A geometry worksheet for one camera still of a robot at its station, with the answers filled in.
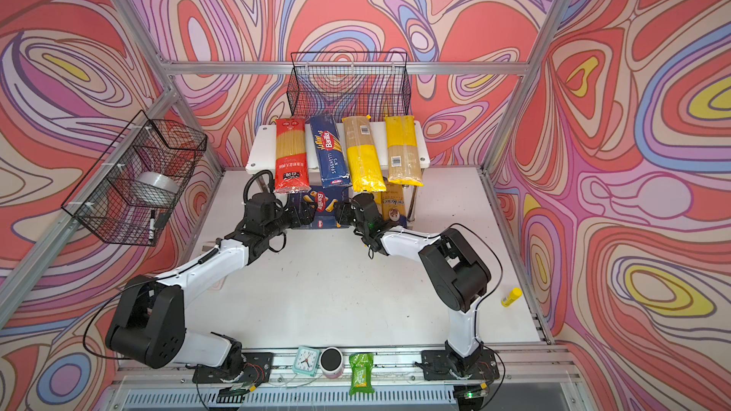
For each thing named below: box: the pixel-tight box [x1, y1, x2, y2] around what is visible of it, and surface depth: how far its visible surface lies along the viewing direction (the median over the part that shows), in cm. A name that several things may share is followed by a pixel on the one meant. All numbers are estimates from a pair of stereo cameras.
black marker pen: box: [149, 209, 156, 242], surface depth 74 cm
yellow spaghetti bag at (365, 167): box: [341, 115, 387, 194], surface depth 75 cm
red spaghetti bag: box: [274, 117, 312, 194], surface depth 74 cm
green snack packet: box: [348, 352, 376, 397], surface depth 73 cm
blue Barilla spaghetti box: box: [309, 114, 351, 189], surface depth 73 cm
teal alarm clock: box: [293, 346, 321, 377], surface depth 75 cm
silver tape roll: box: [135, 171, 181, 195], surface depth 75 cm
